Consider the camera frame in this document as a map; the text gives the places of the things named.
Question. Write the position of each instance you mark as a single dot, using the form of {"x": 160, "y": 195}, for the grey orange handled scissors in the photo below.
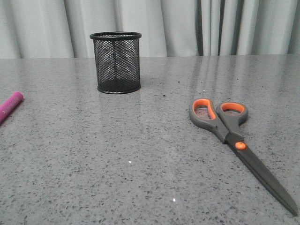
{"x": 224, "y": 121}

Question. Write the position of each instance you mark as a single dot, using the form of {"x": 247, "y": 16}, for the pink marker pen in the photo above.
{"x": 10, "y": 104}

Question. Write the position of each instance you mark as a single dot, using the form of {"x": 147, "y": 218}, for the black mesh pen cup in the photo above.
{"x": 117, "y": 61}

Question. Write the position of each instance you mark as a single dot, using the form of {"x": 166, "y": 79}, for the grey curtain backdrop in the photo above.
{"x": 62, "y": 28}

